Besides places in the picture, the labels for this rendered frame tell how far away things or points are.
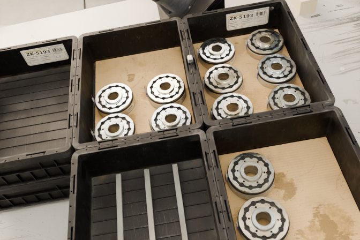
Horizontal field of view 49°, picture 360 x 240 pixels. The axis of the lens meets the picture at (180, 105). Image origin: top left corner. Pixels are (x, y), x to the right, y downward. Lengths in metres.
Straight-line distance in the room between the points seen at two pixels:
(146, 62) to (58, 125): 0.31
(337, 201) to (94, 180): 0.55
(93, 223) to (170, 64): 0.50
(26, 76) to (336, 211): 0.93
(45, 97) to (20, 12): 1.99
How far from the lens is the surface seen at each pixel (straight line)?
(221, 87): 1.03
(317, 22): 1.48
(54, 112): 1.14
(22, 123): 1.16
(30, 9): 3.12
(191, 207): 0.89
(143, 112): 1.05
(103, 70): 1.19
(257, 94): 1.06
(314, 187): 0.92
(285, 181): 0.92
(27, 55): 1.23
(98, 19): 1.60
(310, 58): 1.02
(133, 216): 0.90
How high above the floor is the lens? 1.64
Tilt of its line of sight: 51 degrees down
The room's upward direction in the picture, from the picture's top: 11 degrees counter-clockwise
